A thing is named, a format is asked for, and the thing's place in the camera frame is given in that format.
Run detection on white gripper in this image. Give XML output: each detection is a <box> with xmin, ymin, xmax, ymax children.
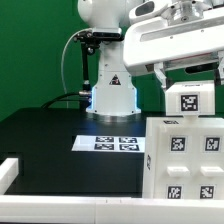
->
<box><xmin>123</xmin><ymin>0</ymin><xmax>224</xmax><ymax>89</ymax></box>

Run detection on white long cabinet block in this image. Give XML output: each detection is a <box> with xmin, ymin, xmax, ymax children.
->
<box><xmin>165</xmin><ymin>80</ymin><xmax>215</xmax><ymax>116</ymax></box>

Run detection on white cabinet door with knob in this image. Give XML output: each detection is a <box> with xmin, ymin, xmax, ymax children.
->
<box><xmin>196</xmin><ymin>131</ymin><xmax>224</xmax><ymax>200</ymax></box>

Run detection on white cabinet door panel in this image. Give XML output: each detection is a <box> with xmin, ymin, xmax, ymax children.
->
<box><xmin>162</xmin><ymin>133</ymin><xmax>191</xmax><ymax>199</ymax></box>

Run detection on white cabinet body box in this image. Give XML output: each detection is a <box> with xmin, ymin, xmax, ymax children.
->
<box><xmin>142</xmin><ymin>117</ymin><xmax>224</xmax><ymax>200</ymax></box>

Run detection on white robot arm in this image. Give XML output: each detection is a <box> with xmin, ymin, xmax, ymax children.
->
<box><xmin>78</xmin><ymin>0</ymin><xmax>224</xmax><ymax>117</ymax></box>

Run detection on white base tag sheet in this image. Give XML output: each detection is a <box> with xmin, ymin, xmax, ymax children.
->
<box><xmin>72</xmin><ymin>135</ymin><xmax>145</xmax><ymax>153</ymax></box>

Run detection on grey camera cable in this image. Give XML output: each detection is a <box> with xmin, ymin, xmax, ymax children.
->
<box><xmin>61</xmin><ymin>29</ymin><xmax>91</xmax><ymax>95</ymax></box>

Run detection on black cables on table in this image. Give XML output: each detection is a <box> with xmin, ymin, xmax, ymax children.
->
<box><xmin>40</xmin><ymin>91</ymin><xmax>93</xmax><ymax>110</ymax></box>

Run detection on white left fence rail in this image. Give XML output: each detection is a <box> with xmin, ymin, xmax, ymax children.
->
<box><xmin>0</xmin><ymin>158</ymin><xmax>19</xmax><ymax>195</ymax></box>

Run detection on white fence rail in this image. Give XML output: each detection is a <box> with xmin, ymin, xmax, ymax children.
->
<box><xmin>0</xmin><ymin>158</ymin><xmax>19</xmax><ymax>195</ymax></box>
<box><xmin>0</xmin><ymin>196</ymin><xmax>224</xmax><ymax>224</ymax></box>

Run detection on white front fence rail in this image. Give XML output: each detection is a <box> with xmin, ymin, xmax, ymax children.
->
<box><xmin>0</xmin><ymin>196</ymin><xmax>224</xmax><ymax>224</ymax></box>

